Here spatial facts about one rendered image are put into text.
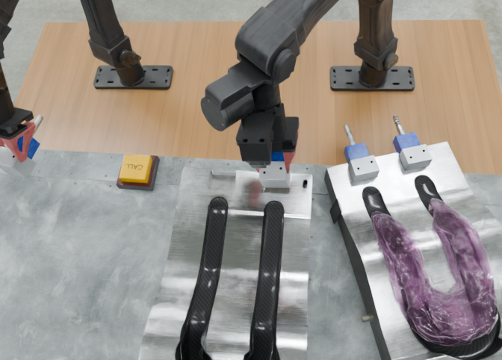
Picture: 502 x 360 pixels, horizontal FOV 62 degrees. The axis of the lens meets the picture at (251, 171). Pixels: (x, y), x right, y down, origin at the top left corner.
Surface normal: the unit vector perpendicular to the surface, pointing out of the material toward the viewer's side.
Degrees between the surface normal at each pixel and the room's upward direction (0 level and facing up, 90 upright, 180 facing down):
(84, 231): 0
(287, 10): 12
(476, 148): 0
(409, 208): 21
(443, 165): 0
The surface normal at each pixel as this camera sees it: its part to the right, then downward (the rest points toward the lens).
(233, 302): -0.01, -0.82
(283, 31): -0.22, -0.31
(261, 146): -0.18, 0.67
